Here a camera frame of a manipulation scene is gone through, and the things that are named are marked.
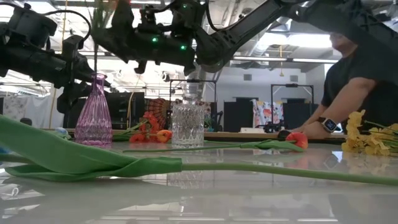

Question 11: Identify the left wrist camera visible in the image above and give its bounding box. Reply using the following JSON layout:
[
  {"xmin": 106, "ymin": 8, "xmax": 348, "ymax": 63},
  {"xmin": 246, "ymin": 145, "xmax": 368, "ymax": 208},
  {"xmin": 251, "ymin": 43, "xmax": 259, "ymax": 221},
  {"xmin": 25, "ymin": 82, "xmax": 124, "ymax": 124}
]
[{"xmin": 61, "ymin": 34, "xmax": 85, "ymax": 63}]

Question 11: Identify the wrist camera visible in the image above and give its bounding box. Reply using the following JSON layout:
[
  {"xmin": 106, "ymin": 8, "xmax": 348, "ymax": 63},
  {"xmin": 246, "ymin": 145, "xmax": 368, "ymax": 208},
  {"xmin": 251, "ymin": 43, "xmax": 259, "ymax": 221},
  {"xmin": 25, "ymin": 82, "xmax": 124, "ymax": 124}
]
[
  {"xmin": 138, "ymin": 6, "xmax": 164, "ymax": 32},
  {"xmin": 61, "ymin": 34, "xmax": 85, "ymax": 63}
]

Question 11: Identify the blue tulip with green leaves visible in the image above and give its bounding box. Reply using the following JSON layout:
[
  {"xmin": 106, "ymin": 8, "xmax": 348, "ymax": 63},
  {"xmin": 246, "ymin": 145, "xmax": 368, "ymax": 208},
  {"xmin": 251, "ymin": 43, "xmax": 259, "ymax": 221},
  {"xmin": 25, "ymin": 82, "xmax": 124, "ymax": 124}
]
[{"xmin": 53, "ymin": 126, "xmax": 74, "ymax": 141}]

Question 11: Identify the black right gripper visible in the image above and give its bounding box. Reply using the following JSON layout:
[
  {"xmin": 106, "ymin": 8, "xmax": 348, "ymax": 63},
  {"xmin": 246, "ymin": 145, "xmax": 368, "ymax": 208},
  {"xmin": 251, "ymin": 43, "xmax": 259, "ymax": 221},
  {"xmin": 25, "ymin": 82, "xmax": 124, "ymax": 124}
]
[{"xmin": 91, "ymin": 0, "xmax": 175, "ymax": 75}]

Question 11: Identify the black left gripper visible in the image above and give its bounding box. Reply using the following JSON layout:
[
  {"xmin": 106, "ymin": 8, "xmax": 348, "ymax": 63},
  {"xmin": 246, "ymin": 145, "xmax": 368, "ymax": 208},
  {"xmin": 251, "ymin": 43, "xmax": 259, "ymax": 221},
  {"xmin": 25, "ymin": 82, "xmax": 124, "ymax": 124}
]
[{"xmin": 46, "ymin": 53, "xmax": 112, "ymax": 114}]

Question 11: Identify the black partition panel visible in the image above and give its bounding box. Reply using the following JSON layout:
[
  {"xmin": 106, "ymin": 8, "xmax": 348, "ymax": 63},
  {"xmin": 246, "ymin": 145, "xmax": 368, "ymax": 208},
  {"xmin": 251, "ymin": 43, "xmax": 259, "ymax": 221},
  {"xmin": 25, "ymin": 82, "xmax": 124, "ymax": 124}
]
[
  {"xmin": 282, "ymin": 98, "xmax": 318, "ymax": 131},
  {"xmin": 223, "ymin": 96, "xmax": 254, "ymax": 133}
]

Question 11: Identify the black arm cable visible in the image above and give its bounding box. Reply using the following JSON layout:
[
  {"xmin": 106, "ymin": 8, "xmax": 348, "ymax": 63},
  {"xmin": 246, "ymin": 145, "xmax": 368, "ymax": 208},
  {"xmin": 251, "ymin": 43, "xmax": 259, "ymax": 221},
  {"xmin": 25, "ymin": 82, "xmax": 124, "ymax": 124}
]
[
  {"xmin": 204, "ymin": 0, "xmax": 233, "ymax": 32},
  {"xmin": 43, "ymin": 9, "xmax": 93, "ymax": 41}
]

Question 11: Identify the purple ribbed glass vase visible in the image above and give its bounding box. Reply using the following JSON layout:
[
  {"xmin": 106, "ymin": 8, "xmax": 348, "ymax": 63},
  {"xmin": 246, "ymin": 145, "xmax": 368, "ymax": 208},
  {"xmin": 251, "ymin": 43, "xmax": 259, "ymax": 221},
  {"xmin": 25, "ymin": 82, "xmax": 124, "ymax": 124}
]
[{"xmin": 73, "ymin": 73, "xmax": 113, "ymax": 147}]

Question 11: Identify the yellow hanging pendant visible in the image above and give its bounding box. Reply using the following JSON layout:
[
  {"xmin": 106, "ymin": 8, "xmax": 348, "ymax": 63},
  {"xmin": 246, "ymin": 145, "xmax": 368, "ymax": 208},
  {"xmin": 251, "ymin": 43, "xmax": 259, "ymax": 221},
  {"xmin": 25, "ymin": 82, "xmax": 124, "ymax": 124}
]
[{"xmin": 279, "ymin": 45, "xmax": 285, "ymax": 77}]

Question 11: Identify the yellow hanging cord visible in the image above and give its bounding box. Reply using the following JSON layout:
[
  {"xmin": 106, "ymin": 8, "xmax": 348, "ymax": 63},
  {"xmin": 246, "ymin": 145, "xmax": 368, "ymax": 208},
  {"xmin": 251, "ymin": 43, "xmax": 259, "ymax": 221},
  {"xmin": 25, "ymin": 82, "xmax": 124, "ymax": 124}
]
[{"xmin": 49, "ymin": 0, "xmax": 68, "ymax": 130}]

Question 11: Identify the orange tulip with green stem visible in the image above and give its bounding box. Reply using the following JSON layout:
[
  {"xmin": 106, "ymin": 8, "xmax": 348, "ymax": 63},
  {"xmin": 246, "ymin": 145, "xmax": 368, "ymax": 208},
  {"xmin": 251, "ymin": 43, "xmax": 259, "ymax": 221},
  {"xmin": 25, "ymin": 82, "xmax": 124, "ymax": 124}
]
[
  {"xmin": 156, "ymin": 129, "xmax": 249, "ymax": 146},
  {"xmin": 123, "ymin": 131, "xmax": 309, "ymax": 154}
]

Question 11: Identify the long wooden desk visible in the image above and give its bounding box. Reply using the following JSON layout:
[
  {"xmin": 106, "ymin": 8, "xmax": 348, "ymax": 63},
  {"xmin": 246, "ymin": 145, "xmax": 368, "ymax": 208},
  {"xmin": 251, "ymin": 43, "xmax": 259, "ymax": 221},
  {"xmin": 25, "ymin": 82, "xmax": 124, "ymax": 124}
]
[{"xmin": 43, "ymin": 128, "xmax": 346, "ymax": 144}]

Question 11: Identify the green tulip stem with leaf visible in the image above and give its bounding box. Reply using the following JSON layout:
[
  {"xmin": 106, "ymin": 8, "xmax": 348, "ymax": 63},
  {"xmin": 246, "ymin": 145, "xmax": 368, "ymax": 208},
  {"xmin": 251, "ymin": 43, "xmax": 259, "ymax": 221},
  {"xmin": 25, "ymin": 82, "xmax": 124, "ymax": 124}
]
[{"xmin": 0, "ymin": 114, "xmax": 398, "ymax": 187}]

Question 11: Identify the clear crystal glass vase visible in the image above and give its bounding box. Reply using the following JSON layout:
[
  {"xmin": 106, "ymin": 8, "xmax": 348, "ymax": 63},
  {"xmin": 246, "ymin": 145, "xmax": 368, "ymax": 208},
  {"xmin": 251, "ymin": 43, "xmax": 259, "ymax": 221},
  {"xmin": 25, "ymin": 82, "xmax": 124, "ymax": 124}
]
[{"xmin": 170, "ymin": 82, "xmax": 205, "ymax": 149}]

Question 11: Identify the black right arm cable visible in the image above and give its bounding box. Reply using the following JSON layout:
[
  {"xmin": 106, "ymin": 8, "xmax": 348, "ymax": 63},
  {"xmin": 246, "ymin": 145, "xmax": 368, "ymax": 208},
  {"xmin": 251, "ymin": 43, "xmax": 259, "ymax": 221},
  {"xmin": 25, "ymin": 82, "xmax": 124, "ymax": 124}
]
[{"xmin": 204, "ymin": 0, "xmax": 233, "ymax": 32}]

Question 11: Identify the black monitor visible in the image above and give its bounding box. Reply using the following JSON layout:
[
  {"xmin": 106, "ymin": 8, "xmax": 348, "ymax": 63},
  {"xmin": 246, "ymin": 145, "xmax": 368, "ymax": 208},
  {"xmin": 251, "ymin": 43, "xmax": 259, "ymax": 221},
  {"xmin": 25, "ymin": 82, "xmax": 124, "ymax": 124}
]
[{"xmin": 105, "ymin": 91, "xmax": 146, "ymax": 130}]

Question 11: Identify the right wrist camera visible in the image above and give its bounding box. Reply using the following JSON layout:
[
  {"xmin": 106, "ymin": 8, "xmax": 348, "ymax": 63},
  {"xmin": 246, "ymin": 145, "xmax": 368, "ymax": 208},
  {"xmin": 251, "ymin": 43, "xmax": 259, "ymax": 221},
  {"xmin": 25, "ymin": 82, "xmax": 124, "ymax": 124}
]
[{"xmin": 138, "ymin": 6, "xmax": 164, "ymax": 32}]

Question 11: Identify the yellow flower bunch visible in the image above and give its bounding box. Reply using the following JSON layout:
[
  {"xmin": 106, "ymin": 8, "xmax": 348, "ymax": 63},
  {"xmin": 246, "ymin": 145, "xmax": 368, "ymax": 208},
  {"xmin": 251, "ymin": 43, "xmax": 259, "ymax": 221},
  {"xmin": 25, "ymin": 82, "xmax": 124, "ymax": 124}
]
[{"xmin": 341, "ymin": 109, "xmax": 398, "ymax": 157}]

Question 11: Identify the small potted plant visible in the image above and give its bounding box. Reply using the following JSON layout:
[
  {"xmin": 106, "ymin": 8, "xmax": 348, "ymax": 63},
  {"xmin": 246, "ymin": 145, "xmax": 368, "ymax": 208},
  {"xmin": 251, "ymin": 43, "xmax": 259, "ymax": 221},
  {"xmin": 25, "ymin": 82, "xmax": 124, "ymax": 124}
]
[{"xmin": 203, "ymin": 114, "xmax": 216, "ymax": 132}]

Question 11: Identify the white power strip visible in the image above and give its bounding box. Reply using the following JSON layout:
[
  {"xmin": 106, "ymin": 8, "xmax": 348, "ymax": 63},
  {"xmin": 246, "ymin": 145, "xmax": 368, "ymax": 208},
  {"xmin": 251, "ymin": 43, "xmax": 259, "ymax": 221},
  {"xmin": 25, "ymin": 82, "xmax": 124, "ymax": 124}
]
[{"xmin": 239, "ymin": 127, "xmax": 265, "ymax": 134}]

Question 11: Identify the long ceiling light strip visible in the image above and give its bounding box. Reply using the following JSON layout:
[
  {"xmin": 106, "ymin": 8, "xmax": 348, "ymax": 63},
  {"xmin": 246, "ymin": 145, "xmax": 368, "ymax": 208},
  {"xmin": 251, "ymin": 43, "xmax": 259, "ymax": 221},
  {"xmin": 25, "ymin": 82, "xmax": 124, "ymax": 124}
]
[
  {"xmin": 292, "ymin": 57, "xmax": 340, "ymax": 64},
  {"xmin": 233, "ymin": 55, "xmax": 289, "ymax": 62}
]

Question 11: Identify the black desk device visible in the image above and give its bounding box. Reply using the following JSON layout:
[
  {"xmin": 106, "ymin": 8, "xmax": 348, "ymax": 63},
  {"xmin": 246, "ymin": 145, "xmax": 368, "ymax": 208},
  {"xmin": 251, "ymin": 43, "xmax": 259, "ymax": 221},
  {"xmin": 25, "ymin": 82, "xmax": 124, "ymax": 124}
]
[{"xmin": 254, "ymin": 121, "xmax": 284, "ymax": 134}]

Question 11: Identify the person's hand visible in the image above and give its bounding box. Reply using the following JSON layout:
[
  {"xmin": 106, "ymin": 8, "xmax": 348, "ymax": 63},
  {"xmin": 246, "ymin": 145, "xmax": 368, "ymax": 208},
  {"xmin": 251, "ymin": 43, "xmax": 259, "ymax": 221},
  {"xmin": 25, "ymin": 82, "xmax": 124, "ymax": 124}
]
[{"xmin": 292, "ymin": 122, "xmax": 331, "ymax": 140}]

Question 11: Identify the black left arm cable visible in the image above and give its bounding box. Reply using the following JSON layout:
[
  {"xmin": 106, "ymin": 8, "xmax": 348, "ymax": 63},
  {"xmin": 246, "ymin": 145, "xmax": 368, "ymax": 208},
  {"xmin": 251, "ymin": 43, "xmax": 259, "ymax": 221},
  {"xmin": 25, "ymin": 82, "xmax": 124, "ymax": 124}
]
[{"xmin": 43, "ymin": 9, "xmax": 93, "ymax": 41}]

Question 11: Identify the narrow black panel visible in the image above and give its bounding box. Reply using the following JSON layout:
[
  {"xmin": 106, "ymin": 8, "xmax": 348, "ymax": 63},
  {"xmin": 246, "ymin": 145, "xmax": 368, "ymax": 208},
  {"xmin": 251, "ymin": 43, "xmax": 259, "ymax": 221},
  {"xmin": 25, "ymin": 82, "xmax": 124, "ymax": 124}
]
[{"xmin": 63, "ymin": 105, "xmax": 78, "ymax": 129}]

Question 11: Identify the floral patterned cloth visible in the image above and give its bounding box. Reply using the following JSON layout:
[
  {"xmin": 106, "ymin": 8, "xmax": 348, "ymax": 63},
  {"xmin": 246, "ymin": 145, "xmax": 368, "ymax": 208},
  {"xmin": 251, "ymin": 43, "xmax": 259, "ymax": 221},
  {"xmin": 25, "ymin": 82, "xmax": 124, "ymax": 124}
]
[{"xmin": 251, "ymin": 98, "xmax": 284, "ymax": 128}]

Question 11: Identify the person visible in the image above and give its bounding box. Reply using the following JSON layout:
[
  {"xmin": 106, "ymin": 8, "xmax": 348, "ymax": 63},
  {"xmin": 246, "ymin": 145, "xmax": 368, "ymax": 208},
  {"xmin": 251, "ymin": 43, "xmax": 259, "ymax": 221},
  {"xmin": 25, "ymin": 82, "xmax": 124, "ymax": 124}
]
[{"xmin": 292, "ymin": 30, "xmax": 398, "ymax": 140}]

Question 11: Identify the orange mandala tapestry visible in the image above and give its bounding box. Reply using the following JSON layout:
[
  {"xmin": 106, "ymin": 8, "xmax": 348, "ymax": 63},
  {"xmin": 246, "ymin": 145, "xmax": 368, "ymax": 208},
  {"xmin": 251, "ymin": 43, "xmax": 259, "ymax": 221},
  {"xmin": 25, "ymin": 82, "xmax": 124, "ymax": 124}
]
[{"xmin": 144, "ymin": 98, "xmax": 171, "ymax": 131}]

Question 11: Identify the silver ventilation duct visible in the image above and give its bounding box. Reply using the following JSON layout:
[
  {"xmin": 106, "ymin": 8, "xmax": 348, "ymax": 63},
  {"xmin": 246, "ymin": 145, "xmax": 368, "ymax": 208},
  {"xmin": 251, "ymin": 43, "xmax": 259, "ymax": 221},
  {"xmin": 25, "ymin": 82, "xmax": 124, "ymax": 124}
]
[{"xmin": 247, "ymin": 16, "xmax": 292, "ymax": 57}]

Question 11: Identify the white hanging sheet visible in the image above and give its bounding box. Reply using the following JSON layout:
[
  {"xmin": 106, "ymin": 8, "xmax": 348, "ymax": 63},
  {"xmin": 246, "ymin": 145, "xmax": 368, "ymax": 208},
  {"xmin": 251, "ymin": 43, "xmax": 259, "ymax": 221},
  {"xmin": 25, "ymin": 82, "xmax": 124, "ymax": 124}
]
[{"xmin": 0, "ymin": 95, "xmax": 65, "ymax": 130}]

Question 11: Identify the smartwatch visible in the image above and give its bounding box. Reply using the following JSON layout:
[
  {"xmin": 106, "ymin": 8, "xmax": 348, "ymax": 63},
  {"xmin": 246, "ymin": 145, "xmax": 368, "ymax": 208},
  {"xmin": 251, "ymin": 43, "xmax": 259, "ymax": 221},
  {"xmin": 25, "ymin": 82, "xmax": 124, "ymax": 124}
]
[{"xmin": 317, "ymin": 116, "xmax": 339, "ymax": 133}]

